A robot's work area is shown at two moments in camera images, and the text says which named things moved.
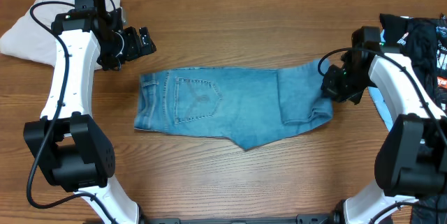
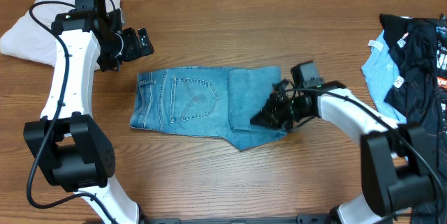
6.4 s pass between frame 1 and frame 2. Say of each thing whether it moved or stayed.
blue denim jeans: moved
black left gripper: stayed
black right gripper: moved
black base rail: stayed
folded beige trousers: stayed
